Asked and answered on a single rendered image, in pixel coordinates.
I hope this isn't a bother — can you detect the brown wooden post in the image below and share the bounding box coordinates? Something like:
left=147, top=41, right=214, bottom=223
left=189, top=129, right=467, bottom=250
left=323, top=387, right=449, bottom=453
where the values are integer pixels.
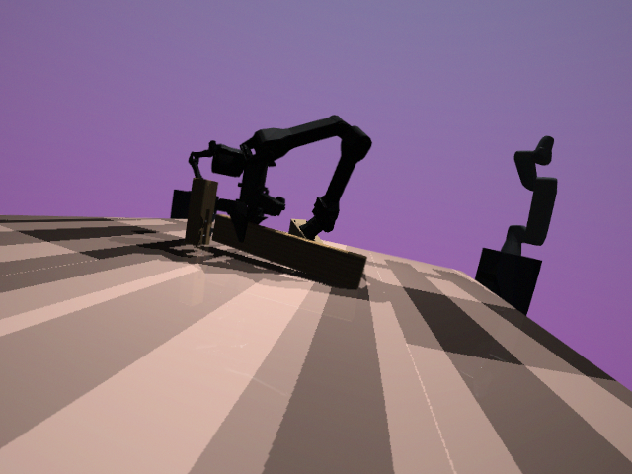
left=185, top=178, right=218, bottom=246

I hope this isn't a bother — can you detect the brown wooden rail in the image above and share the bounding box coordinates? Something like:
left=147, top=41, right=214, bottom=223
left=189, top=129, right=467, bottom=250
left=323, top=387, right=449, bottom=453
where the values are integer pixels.
left=209, top=214, right=367, bottom=289

